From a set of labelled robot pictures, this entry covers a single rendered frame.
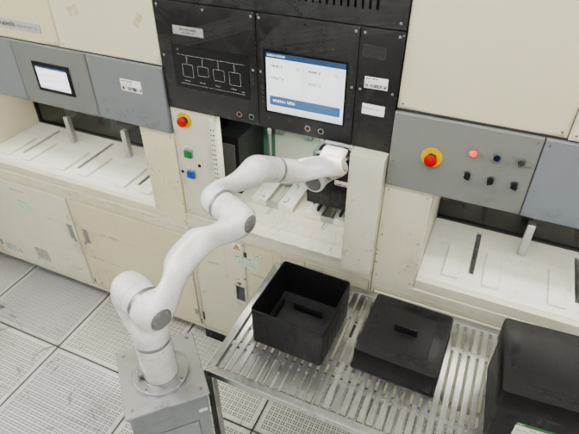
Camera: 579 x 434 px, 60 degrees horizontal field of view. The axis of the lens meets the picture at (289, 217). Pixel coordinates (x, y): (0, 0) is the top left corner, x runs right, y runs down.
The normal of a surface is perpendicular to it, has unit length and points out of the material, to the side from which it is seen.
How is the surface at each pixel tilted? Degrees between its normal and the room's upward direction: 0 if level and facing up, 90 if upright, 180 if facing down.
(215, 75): 90
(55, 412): 0
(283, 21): 90
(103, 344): 0
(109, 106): 90
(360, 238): 90
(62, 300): 0
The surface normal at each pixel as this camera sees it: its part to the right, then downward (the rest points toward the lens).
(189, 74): -0.40, 0.57
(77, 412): 0.00, -0.79
